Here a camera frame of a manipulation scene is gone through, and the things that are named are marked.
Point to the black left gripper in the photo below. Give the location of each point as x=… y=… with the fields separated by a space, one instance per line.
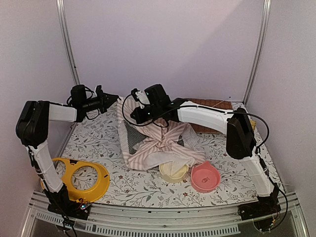
x=105 y=99

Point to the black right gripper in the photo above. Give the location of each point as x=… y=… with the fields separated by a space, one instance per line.
x=139 y=118

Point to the pink striped pet tent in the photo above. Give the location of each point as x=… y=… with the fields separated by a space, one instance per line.
x=149 y=146

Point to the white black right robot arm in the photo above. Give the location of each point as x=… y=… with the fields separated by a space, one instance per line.
x=235 y=124

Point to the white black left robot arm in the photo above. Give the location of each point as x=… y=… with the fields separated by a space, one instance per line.
x=33 y=124

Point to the cream pet bowl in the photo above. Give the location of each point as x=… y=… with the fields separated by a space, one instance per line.
x=173 y=173

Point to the pink pet bowl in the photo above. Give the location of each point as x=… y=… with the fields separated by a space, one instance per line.
x=205 y=177

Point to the brown woven mat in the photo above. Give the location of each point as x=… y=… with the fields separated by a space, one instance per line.
x=213 y=120

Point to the yellow double bowl holder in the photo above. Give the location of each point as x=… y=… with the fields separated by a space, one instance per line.
x=73 y=180

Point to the yellow bamboo mat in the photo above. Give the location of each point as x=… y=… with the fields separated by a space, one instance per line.
x=253 y=124

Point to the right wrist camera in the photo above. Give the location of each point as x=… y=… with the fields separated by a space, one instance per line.
x=141 y=97

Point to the left aluminium frame post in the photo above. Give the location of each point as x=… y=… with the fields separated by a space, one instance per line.
x=67 y=41

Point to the aluminium frame post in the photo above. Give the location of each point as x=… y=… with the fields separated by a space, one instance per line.
x=67 y=41
x=259 y=48

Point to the aluminium front rail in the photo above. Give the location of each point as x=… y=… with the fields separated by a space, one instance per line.
x=122 y=221

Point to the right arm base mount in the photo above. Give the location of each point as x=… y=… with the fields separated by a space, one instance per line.
x=264 y=206

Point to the right aluminium frame post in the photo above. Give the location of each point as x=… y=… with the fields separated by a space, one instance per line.
x=259 y=48

